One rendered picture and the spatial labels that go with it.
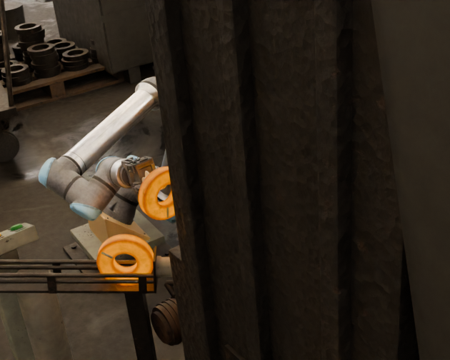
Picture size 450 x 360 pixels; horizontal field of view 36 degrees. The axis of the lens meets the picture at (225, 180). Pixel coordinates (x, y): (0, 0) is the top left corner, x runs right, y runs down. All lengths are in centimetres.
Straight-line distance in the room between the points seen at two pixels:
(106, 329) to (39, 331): 51
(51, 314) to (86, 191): 43
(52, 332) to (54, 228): 121
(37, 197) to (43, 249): 51
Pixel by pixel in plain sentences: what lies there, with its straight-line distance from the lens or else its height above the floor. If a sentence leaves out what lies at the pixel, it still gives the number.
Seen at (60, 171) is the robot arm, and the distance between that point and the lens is 224.
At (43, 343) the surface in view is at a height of 28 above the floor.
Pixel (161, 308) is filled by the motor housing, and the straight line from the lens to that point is 204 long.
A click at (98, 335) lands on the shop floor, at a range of 283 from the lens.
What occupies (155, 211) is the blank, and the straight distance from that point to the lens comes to 197.
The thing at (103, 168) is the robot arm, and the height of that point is 80.
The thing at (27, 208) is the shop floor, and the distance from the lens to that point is 375.
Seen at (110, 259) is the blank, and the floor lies 72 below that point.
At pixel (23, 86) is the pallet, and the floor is 14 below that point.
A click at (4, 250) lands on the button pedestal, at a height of 58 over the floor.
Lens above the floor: 182
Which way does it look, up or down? 29 degrees down
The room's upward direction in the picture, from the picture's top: 6 degrees counter-clockwise
